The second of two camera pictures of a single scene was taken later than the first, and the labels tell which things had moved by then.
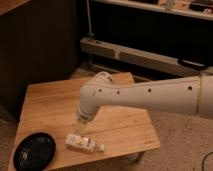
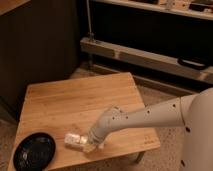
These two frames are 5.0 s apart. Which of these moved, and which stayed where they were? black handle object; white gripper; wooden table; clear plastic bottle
Moved: white gripper
Stayed: wooden table; clear plastic bottle; black handle object
